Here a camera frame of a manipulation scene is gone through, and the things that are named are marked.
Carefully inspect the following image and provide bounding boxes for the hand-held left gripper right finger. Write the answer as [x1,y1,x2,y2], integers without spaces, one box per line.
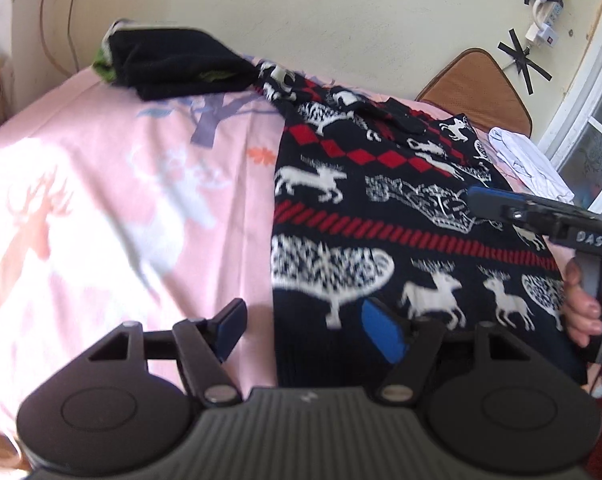
[361,297,537,405]

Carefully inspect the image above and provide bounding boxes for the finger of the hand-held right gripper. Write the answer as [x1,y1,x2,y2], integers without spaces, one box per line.
[467,186,528,223]

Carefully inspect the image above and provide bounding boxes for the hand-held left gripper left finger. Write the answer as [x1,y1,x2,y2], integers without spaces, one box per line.
[83,298,247,407]

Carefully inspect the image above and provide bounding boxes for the black reindeer pattern sweater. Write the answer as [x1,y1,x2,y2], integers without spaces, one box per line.
[255,60,589,388]

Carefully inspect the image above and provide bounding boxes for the folded black clothes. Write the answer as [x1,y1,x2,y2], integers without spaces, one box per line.
[106,27,259,102]

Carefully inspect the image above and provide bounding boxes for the person's right hand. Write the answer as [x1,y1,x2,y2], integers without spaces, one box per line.
[564,260,602,348]

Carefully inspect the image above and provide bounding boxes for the white cloth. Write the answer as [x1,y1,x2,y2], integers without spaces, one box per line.
[488,127,574,206]

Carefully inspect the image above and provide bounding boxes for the white plug adapter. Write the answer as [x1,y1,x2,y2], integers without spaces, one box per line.
[525,22,557,48]

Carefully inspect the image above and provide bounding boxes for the pink printed bed sheet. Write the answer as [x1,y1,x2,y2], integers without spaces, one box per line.
[0,55,582,453]

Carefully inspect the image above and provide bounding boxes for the white power strip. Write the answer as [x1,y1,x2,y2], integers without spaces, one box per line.
[544,0,567,31]

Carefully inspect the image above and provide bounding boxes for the green garment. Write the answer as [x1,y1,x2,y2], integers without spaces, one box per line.
[92,19,132,86]

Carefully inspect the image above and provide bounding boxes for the white window frame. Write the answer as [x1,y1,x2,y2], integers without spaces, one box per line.
[536,0,602,213]

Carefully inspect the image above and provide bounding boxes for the black wall cable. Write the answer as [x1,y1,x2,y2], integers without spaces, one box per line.
[63,0,82,75]

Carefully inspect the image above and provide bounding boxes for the red wall cable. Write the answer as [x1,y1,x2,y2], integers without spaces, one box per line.
[40,0,62,68]

